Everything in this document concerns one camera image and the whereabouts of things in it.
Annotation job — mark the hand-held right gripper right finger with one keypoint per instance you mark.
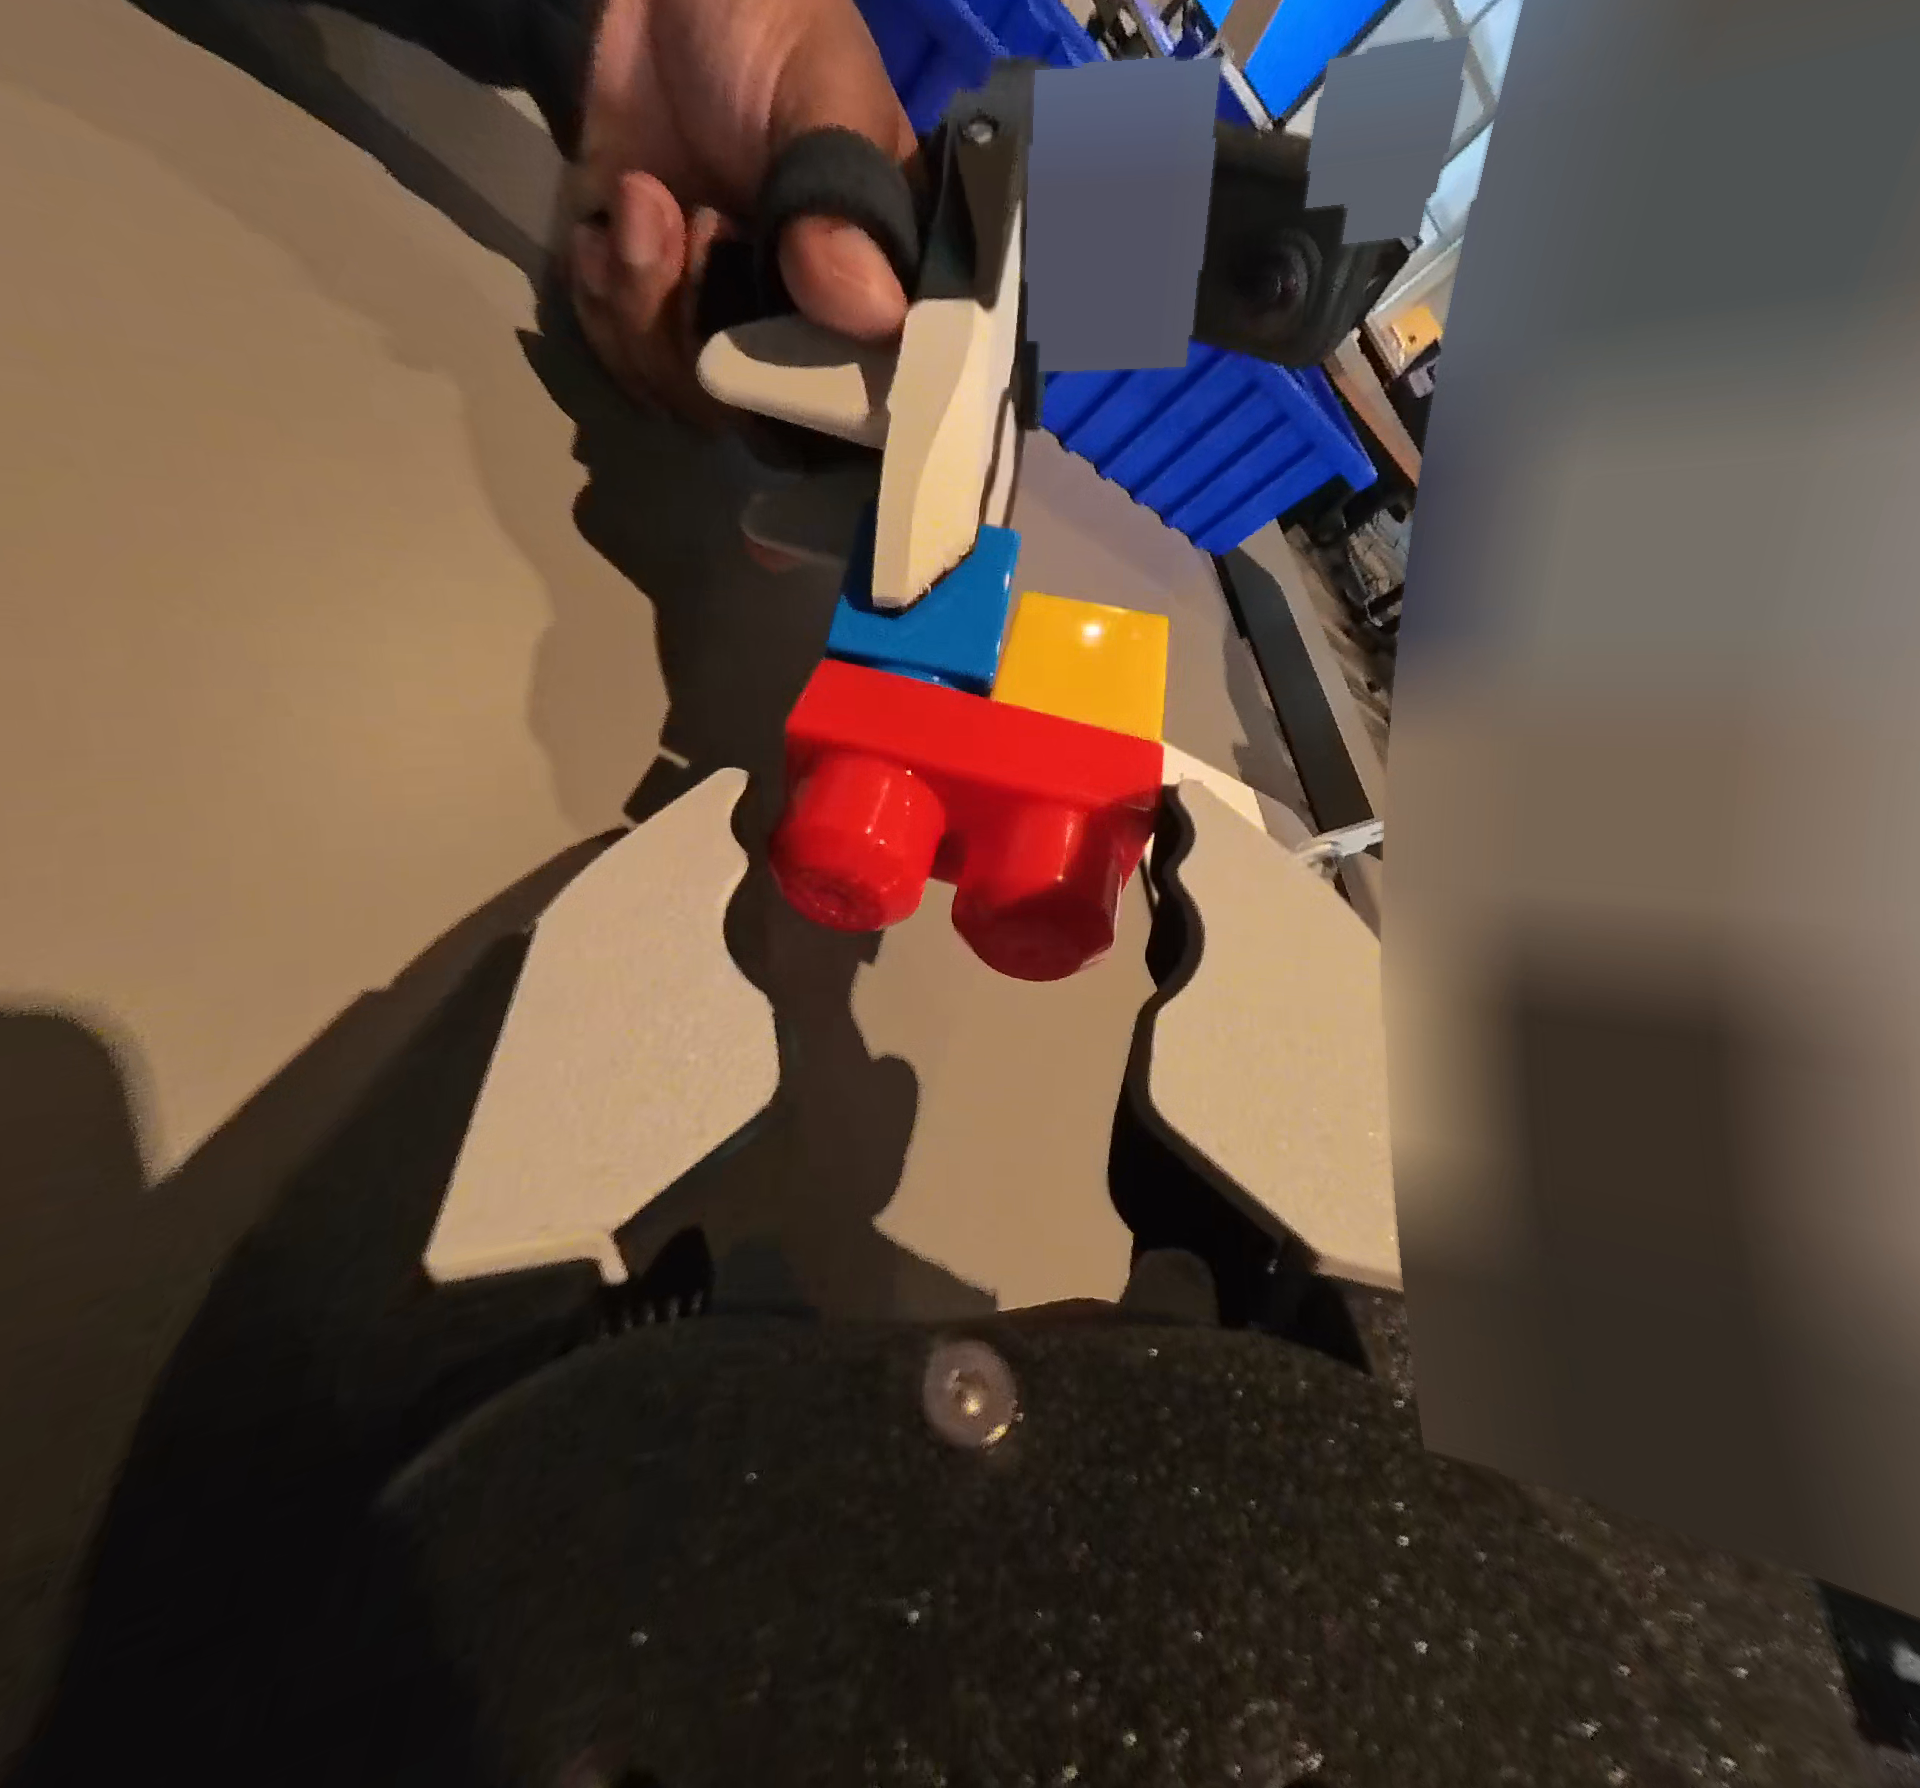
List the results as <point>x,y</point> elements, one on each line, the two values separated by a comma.
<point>1289,1067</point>

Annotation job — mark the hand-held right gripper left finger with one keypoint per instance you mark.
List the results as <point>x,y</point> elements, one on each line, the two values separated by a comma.
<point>630,1067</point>

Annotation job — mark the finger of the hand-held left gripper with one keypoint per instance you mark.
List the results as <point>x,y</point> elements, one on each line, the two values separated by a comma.
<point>945,437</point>
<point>1019,437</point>

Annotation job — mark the blue plastic bin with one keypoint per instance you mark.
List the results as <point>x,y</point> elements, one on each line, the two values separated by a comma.
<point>1200,437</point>

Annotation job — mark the light blue mega block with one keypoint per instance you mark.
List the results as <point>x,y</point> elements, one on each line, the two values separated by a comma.
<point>960,633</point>

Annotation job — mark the yellow single-stud mega block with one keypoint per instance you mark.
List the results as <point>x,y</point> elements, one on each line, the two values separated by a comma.
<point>1088,664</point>

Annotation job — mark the red two-stud mega block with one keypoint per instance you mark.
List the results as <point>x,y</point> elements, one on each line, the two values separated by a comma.
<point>974,770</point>

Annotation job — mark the person's left hand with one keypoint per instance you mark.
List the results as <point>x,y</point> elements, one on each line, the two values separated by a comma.
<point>720,19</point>

